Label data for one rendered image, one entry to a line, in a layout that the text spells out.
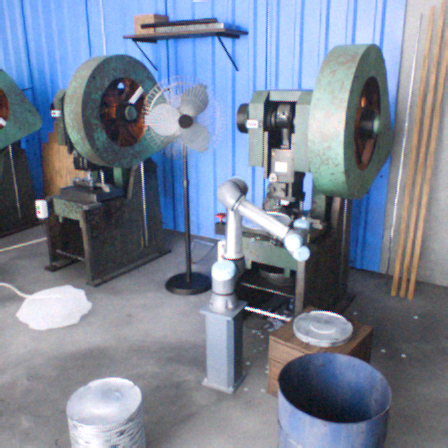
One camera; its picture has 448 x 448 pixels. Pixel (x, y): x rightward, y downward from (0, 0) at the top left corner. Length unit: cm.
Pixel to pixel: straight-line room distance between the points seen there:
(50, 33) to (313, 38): 314
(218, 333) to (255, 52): 256
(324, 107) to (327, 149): 20
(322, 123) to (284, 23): 190
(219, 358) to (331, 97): 141
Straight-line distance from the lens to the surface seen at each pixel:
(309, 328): 239
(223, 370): 251
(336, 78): 234
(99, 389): 210
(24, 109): 516
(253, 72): 415
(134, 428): 200
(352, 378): 208
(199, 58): 448
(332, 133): 228
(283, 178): 277
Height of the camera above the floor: 158
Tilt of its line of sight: 18 degrees down
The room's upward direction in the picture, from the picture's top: straight up
